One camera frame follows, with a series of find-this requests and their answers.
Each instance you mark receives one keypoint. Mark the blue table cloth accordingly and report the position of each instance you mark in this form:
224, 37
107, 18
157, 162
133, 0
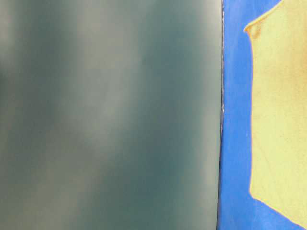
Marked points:
238, 210

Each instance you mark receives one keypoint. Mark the orange towel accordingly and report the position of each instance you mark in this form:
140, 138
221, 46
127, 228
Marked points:
279, 109

